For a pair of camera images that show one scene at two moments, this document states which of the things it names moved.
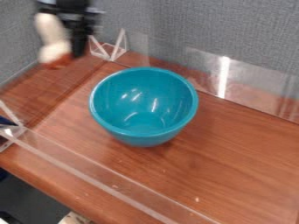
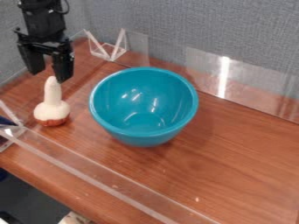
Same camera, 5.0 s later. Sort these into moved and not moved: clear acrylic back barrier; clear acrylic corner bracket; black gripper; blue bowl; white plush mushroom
Moved: black gripper; white plush mushroom
Not moved: clear acrylic back barrier; clear acrylic corner bracket; blue bowl
